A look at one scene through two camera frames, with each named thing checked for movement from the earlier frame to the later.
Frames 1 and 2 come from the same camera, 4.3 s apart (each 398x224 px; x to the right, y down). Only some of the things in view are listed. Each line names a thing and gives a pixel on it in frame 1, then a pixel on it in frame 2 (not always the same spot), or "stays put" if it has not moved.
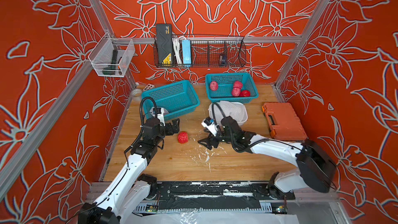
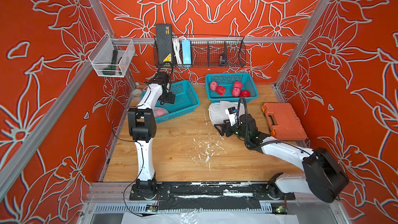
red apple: [237, 84] stays put
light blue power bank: [186, 52] stays put
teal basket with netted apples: [174, 99] stays put
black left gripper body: [168, 129] -> [167, 97]
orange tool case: [283, 122] stays put
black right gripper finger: [207, 121] -> [222, 133]
